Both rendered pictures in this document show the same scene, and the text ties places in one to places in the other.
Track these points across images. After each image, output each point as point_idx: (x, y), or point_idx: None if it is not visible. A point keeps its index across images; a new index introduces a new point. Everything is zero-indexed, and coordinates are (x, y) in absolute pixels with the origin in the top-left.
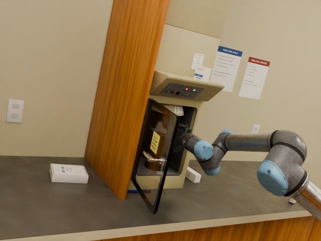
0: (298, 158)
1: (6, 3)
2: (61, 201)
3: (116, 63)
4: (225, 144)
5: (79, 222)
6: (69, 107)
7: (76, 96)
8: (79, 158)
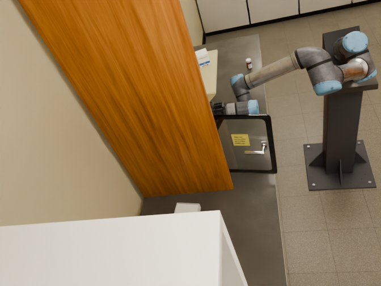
0: (333, 63)
1: (26, 202)
2: (231, 235)
3: (137, 121)
4: (249, 88)
5: (266, 228)
6: (113, 188)
7: (109, 175)
8: (144, 202)
